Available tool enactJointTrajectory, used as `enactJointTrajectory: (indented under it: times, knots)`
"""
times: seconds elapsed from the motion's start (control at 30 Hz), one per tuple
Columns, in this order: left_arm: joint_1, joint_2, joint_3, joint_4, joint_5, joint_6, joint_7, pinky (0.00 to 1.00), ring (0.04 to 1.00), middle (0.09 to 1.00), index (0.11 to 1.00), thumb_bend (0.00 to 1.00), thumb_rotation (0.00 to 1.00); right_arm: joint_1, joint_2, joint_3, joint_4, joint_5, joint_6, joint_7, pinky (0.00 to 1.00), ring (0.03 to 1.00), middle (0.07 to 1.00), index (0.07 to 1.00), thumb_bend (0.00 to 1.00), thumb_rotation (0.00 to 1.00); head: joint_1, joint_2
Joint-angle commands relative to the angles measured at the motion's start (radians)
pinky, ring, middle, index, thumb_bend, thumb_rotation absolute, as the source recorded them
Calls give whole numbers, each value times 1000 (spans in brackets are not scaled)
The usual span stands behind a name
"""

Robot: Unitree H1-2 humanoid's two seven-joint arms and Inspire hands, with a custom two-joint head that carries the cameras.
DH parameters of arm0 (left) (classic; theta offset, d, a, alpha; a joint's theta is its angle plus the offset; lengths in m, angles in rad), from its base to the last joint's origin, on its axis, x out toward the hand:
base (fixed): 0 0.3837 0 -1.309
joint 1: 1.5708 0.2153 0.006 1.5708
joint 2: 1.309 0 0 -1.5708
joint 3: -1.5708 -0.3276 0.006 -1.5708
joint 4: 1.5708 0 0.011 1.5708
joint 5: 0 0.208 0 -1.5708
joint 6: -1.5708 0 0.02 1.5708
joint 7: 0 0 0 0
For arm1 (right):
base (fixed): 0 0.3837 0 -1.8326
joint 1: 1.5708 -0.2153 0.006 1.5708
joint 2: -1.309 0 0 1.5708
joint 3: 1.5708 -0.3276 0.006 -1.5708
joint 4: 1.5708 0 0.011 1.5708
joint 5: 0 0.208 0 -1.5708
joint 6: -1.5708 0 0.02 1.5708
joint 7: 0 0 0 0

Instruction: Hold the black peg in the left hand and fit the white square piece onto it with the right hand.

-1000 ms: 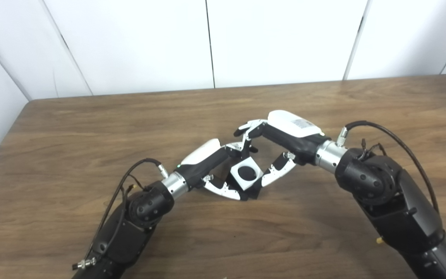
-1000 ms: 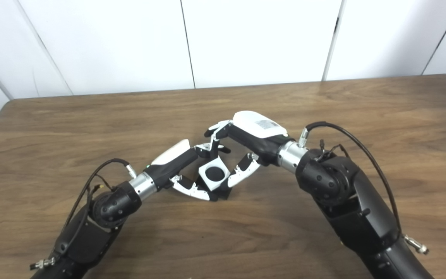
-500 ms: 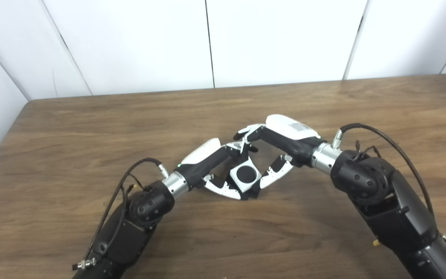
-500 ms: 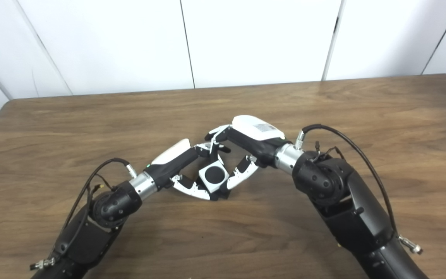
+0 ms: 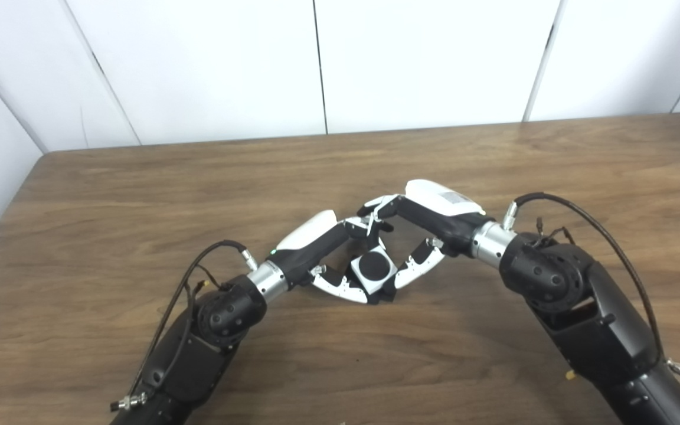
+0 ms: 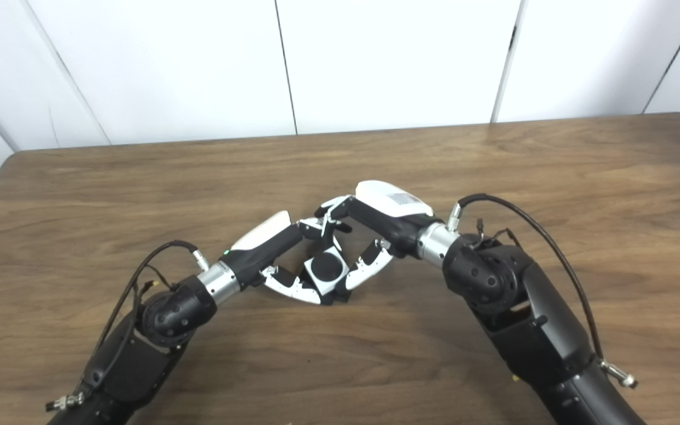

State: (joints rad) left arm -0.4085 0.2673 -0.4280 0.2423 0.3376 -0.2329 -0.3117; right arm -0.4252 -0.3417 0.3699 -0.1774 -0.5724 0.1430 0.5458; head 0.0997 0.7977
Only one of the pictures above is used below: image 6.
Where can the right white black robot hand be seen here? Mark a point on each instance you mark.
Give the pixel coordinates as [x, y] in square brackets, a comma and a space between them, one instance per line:
[396, 215]

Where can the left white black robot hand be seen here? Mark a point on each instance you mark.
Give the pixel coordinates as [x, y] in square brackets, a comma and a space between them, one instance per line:
[263, 245]

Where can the black peg with square base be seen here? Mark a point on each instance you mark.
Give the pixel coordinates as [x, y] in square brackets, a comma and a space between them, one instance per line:
[325, 267]

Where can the white square piece with hole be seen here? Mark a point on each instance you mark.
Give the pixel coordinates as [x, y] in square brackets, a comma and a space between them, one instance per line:
[327, 287]

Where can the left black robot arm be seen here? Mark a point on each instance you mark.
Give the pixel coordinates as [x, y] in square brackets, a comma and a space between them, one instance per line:
[145, 348]

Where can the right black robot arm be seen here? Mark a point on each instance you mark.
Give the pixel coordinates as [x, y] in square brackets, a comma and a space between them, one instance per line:
[529, 330]

